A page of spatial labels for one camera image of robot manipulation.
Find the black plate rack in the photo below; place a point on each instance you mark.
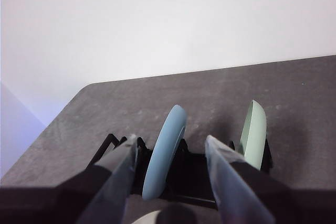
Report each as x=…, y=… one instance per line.
x=191, y=174

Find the green plate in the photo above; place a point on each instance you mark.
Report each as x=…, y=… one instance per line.
x=253, y=134

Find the pale yellow cream plate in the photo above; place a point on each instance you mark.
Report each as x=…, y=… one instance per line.
x=147, y=218

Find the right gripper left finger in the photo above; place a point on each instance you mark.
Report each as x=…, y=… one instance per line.
x=105, y=197

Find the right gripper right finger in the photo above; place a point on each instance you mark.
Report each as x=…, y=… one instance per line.
x=244, y=197

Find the blue plate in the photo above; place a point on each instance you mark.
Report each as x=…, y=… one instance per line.
x=162, y=155

